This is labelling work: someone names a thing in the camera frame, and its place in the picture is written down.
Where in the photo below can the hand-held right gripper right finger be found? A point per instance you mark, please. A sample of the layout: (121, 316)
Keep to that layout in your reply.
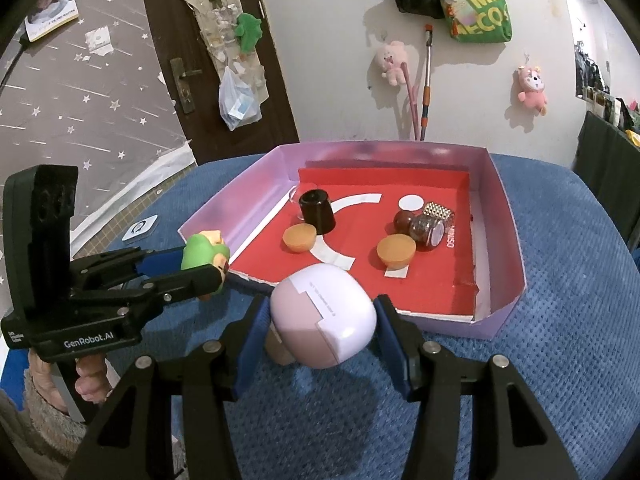
(395, 345)

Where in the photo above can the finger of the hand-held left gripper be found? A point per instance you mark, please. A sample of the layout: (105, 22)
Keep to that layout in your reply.
(160, 260)
(200, 280)

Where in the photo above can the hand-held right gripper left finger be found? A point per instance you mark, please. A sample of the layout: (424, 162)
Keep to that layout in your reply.
(250, 350)

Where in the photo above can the green duck toy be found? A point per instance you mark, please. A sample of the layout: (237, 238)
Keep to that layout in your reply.
(200, 255)

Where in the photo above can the purple egg-shaped case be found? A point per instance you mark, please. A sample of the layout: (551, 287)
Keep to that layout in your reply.
(325, 320)

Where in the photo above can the glittery small jar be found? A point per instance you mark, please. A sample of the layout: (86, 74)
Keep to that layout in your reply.
(427, 232)

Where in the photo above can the brown glossy ball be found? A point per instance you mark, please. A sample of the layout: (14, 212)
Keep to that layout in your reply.
(402, 221)

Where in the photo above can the black round jar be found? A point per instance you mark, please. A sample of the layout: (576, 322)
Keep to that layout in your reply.
(317, 210)

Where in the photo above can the purple cardboard box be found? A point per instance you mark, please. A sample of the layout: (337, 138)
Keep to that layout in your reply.
(500, 240)

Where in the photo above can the person's left forearm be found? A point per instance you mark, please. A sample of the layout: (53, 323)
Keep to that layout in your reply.
(45, 410)

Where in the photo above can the person's left hand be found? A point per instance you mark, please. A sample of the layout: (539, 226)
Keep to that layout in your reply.
(92, 380)

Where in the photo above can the small white card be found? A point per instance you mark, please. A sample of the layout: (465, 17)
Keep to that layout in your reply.
(140, 227)

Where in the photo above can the red paper sheet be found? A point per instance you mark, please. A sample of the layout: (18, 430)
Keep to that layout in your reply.
(360, 270)

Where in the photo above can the clear glass cup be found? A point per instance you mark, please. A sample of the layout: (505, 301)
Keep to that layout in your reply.
(295, 200)

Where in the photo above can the silver studded cylinder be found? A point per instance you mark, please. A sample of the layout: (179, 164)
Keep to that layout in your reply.
(442, 212)

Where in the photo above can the clear plastic bag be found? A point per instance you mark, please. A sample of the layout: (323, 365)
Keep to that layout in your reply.
(240, 102)

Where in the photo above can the dark wooden door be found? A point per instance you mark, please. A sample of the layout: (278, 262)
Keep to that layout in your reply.
(165, 25)

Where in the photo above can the pink stick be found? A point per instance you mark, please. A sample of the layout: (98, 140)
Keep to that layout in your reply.
(412, 105)

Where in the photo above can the green plush toy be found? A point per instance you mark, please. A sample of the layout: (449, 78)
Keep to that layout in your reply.
(249, 30)

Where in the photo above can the paper booklet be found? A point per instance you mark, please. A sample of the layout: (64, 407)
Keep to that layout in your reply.
(50, 12)

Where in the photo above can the black-covered table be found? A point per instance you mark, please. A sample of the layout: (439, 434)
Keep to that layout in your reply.
(607, 160)

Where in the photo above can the pink bear plush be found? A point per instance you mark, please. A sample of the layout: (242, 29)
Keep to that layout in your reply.
(532, 87)
(391, 62)

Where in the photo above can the green tote bag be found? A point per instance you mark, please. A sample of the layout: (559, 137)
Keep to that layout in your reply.
(482, 10)

